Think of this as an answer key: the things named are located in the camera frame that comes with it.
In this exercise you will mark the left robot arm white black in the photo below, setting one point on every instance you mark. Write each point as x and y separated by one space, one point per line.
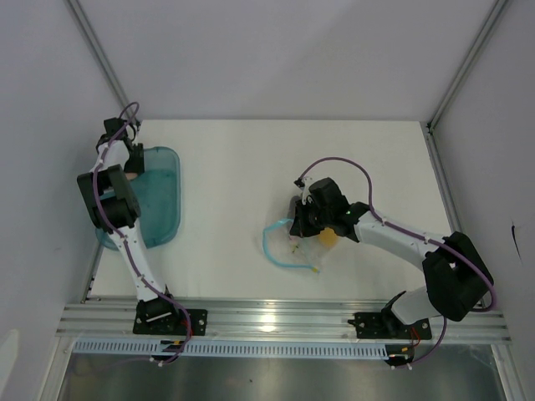
133 196

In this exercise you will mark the clear zip top bag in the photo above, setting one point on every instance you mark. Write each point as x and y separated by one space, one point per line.
311 255

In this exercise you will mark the aluminium frame post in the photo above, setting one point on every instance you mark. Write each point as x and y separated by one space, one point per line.
96 48
478 44

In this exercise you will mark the right aluminium frame post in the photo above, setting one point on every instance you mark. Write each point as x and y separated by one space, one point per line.
478 44

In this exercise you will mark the yellow toy lemon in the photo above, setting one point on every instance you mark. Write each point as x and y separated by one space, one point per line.
328 238

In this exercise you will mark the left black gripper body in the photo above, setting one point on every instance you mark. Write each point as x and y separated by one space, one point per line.
135 164

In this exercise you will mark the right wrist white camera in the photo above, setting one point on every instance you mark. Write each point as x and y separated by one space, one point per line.
304 184

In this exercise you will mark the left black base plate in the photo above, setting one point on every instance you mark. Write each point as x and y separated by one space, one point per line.
196 321

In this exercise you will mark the left aluminium frame post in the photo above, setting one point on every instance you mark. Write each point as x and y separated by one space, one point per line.
96 48

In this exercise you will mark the white slotted cable duct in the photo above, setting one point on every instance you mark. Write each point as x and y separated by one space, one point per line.
232 349

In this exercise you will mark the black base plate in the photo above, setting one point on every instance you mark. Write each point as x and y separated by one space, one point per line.
196 321
385 326

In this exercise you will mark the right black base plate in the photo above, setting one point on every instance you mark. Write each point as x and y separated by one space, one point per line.
385 326

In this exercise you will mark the purple toy eggplant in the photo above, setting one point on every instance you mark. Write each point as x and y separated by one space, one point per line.
294 242

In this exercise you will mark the teal plastic bin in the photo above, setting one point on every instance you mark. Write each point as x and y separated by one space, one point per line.
158 190

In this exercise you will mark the aluminium mounting rail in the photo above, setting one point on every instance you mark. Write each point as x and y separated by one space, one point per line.
267 320

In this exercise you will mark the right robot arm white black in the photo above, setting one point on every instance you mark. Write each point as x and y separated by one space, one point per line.
456 278

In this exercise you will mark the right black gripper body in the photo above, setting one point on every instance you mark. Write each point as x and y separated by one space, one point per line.
312 220

